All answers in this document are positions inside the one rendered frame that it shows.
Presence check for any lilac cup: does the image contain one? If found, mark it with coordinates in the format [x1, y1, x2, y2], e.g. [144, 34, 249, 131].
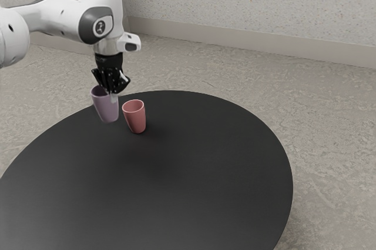
[90, 85, 120, 124]

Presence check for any pink cup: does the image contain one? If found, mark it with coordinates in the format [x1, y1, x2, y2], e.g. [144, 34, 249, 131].
[122, 99, 146, 135]

